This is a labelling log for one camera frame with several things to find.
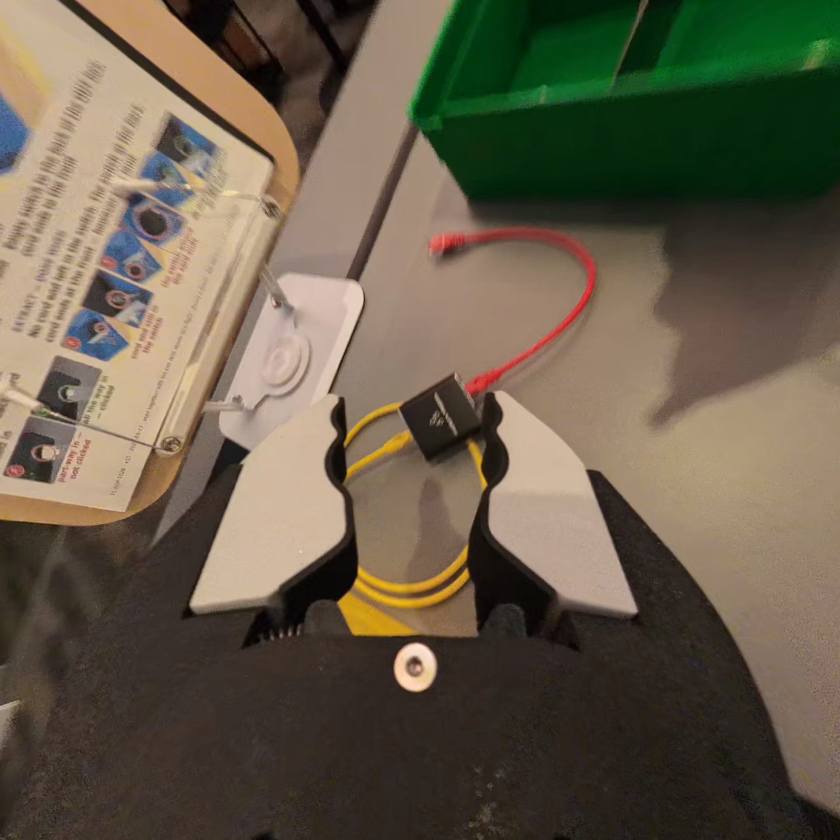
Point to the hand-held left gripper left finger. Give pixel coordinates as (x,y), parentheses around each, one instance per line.
(275,518)

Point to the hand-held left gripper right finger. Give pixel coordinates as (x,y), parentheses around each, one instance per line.
(558,525)

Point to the black ethernet splitter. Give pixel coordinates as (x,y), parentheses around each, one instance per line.
(439,417)

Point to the yellow plastic bin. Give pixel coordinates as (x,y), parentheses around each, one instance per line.
(367,620)

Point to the instruction sheet on board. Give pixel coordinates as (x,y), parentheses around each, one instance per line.
(98,229)

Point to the green plastic bin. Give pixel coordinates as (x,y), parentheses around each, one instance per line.
(590,131)

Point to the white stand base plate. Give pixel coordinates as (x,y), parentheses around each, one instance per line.
(315,315)

